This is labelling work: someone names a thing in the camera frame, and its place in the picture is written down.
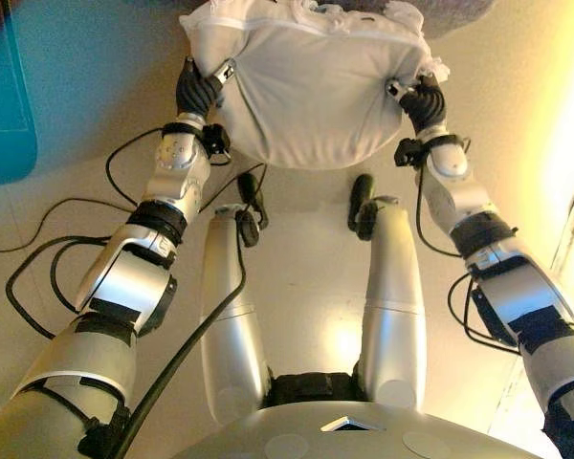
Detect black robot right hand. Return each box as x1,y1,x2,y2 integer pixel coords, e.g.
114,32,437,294
385,74,449,130

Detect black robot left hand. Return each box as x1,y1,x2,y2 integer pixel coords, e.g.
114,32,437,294
175,56,236,119

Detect white fringed cushion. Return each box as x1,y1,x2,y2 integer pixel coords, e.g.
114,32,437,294
179,0,451,171

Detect grey fabric armchair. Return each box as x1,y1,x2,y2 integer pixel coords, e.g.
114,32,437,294
181,0,497,42

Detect silver robot right leg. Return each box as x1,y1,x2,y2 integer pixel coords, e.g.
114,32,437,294
346,174,428,412

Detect silver robot leg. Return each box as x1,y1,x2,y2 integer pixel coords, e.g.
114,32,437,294
199,172,272,426
346,174,428,412

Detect silver robot left leg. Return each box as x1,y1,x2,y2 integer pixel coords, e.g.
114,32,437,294
199,172,272,426

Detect grey robot torso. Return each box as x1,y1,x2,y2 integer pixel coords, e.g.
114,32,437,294
171,400,541,459

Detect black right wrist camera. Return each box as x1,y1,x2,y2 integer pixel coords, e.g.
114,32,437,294
394,137,430,168

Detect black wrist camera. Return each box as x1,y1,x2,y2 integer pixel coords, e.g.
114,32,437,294
394,137,430,168
201,122,232,162

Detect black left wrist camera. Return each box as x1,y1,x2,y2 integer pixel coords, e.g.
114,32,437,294
201,122,232,162

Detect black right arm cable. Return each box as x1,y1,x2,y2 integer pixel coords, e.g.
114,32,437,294
414,164,463,259

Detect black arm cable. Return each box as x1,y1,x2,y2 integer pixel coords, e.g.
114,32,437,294
104,126,166,209
414,164,463,259

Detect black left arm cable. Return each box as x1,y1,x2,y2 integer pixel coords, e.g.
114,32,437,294
104,126,166,209

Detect thin black floor cable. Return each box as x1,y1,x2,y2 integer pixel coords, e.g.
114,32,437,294
0,198,140,254

